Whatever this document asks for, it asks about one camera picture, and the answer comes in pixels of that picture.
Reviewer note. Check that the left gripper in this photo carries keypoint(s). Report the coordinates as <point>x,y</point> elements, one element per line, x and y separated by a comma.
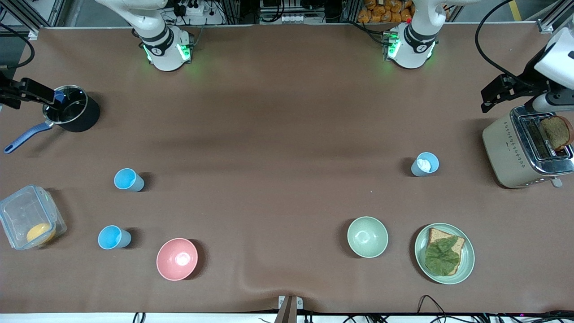
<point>525,84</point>

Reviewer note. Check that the light blue plastic cup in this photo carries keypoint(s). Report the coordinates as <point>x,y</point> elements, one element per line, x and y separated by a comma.
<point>127,179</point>
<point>423,165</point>
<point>112,237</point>

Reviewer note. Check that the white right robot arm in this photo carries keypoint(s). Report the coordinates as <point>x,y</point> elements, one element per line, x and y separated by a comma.
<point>163,54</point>

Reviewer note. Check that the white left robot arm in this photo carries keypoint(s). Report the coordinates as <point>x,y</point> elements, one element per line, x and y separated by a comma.
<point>415,54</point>

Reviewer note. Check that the small dark blue object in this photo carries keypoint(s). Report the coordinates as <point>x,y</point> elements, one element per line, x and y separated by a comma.
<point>59,96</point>

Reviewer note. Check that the beige chrome toaster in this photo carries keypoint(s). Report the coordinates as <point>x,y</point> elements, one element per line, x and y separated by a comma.
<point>502,152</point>

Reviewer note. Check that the dark brown toast slice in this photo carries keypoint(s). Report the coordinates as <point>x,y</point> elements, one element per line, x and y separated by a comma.
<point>556,132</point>

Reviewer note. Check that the clear plastic food container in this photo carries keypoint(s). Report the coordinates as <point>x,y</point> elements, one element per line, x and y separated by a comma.
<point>18,211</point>

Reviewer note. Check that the yellow orange fruit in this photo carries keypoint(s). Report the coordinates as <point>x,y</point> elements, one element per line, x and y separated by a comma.
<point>39,233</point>

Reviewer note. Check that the orange snack bag pile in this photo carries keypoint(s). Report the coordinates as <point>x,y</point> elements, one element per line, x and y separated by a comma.
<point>385,11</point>

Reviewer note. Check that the brown bread slice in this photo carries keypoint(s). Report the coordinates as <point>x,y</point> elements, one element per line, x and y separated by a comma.
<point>437,234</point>

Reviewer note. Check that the green lettuce leaf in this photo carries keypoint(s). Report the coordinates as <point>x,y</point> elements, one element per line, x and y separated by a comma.
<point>441,255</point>

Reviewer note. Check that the pale green plate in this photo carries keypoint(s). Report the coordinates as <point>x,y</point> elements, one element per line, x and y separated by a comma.
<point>466,264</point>

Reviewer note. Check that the pale green bowl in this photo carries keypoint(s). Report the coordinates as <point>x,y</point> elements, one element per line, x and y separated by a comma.
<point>367,237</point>

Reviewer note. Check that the pink bowl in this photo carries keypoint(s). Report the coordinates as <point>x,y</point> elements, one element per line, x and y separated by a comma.
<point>177,259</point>

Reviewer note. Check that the white power strip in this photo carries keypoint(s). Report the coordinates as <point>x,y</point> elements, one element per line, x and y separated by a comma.
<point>289,19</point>

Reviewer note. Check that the brown table cover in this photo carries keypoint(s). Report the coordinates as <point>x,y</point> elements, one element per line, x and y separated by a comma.
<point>287,193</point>

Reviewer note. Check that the aluminium frame profile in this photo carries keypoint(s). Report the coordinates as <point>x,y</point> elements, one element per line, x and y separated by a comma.
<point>554,20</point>
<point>27,18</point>

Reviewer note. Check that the metal mount bracket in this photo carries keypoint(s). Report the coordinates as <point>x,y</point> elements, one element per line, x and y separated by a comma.
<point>289,309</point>

